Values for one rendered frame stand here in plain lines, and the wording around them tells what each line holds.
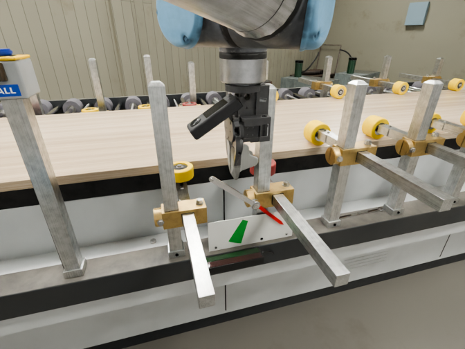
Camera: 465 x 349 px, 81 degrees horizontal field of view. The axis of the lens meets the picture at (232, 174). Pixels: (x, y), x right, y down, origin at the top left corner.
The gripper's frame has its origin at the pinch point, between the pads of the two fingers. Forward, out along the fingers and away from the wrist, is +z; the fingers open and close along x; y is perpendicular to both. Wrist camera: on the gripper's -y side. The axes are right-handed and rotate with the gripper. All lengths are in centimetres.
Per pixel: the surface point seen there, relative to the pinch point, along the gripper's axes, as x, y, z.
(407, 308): 12, 97, 97
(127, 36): 420, -43, -26
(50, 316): 8, -51, 41
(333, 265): -21.7, 14.1, 10.8
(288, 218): -4.7, 13.1, 11.6
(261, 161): 6.1, 9.6, 0.6
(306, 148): 25.0, 33.9, 6.9
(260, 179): 6.1, 9.4, 5.9
